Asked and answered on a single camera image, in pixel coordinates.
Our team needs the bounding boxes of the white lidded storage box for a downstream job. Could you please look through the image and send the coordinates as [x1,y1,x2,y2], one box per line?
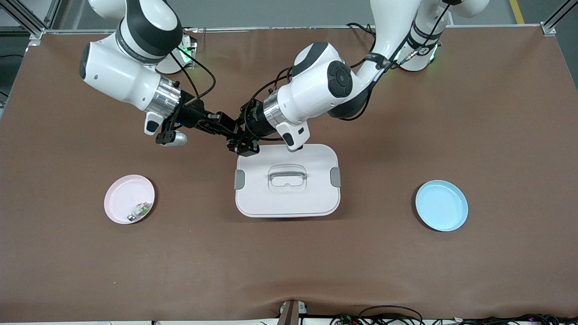
[234,144,342,218]

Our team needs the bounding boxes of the pink round plate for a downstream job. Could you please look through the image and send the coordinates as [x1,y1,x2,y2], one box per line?
[104,175,155,225]

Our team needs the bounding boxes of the light blue round plate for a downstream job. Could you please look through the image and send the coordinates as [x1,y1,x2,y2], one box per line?
[415,180,469,232]

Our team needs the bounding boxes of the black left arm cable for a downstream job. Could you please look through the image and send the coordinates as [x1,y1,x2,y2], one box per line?
[244,67,294,129]

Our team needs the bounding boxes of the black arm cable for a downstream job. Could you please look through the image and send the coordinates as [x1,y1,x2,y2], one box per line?
[244,67,294,129]
[169,45,217,109]

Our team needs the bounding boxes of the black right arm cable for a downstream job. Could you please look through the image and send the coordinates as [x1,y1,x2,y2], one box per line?
[169,45,217,109]

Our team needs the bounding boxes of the grey box lid handle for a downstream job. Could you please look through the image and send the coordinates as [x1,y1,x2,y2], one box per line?
[268,166,308,181]

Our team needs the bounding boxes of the green and silver switch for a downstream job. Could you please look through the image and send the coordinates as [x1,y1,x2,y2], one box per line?
[127,203,152,223]

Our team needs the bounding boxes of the black cables at arm base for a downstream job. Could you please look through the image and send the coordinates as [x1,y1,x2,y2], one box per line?
[347,23,378,39]

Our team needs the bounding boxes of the metal table edge bracket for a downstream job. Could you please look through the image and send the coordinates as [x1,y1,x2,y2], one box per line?
[278,299,308,325]

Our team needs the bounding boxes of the aluminium frame post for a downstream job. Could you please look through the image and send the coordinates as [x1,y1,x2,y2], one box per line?
[0,0,61,39]
[541,0,578,36]

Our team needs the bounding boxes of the black looped cable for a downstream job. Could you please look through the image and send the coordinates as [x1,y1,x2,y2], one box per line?
[359,306,423,325]

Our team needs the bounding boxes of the tangled cable bundle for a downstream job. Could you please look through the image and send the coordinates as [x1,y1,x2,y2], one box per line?
[330,313,578,325]

